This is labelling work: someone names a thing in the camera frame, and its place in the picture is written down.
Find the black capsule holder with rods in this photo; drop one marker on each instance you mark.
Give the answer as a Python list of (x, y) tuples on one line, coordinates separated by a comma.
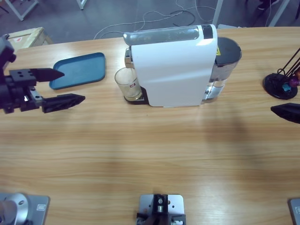
[(276, 86)]

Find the clear drinking glass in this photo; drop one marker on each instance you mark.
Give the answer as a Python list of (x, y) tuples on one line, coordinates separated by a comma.
[(126, 83)]

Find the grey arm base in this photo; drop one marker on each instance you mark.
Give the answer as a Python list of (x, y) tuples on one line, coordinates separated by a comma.
[(295, 211), (37, 206)]

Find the blue plastic tray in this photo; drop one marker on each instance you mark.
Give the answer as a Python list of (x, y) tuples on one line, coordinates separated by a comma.
[(79, 70)]

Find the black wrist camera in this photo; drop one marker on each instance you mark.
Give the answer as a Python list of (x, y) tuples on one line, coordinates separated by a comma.
[(5, 51)]

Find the white metal table frame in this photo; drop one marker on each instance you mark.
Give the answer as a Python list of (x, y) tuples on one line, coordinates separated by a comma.
[(216, 11), (20, 16), (277, 14), (81, 5)]

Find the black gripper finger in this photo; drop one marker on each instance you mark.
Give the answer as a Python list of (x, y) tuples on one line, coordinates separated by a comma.
[(63, 103), (47, 74), (288, 112)]

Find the purple coffee capsule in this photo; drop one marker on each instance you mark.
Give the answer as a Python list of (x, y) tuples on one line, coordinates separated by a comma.
[(294, 82)]

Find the white mount with dark post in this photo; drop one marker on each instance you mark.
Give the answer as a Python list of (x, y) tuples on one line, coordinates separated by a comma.
[(175, 204)]

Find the dark shoe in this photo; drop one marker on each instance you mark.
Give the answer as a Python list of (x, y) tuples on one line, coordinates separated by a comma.
[(264, 4)]

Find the white capsule coffee machine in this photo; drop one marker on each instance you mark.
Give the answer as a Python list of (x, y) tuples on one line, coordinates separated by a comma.
[(173, 70)]

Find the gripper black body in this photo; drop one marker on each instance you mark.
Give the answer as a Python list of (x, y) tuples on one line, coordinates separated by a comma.
[(18, 93)]

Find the teal coffee capsule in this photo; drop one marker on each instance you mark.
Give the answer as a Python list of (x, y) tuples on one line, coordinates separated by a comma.
[(286, 88)]

